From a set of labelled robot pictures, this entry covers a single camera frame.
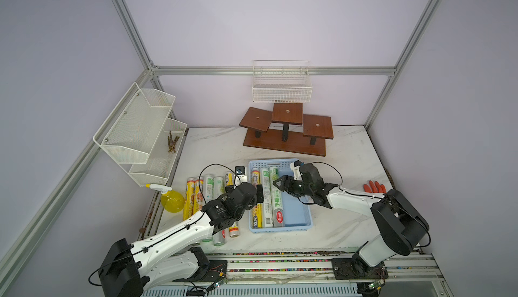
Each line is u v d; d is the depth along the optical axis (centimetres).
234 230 80
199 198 89
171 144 95
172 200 92
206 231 51
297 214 87
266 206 86
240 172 67
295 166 84
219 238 78
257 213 84
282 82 96
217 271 73
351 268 73
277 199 88
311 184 69
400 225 45
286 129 107
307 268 75
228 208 57
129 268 39
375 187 96
